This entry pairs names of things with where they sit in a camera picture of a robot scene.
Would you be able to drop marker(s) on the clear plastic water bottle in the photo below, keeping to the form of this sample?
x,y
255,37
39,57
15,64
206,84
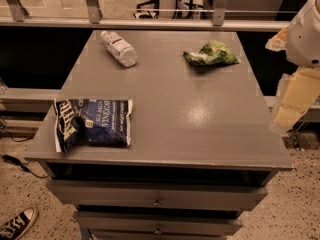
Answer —
x,y
119,48

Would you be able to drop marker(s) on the metal railing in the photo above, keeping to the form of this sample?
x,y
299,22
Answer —
x,y
222,15

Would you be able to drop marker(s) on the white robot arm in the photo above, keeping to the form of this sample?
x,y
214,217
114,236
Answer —
x,y
295,94

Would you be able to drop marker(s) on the black office chair base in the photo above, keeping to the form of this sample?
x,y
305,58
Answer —
x,y
170,9

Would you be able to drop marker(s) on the top grey drawer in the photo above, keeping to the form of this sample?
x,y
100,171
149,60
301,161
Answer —
x,y
148,195

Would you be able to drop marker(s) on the grey drawer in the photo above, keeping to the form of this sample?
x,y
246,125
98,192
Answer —
x,y
157,224
148,195

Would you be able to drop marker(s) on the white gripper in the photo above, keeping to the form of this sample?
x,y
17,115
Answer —
x,y
306,37

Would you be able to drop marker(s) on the black white sneaker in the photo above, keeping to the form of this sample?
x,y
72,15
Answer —
x,y
19,225

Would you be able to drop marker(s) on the blue chip bag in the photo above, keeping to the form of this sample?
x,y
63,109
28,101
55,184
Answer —
x,y
105,122

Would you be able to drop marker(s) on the green jalapeno chip bag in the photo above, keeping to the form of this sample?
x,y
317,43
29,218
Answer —
x,y
212,53

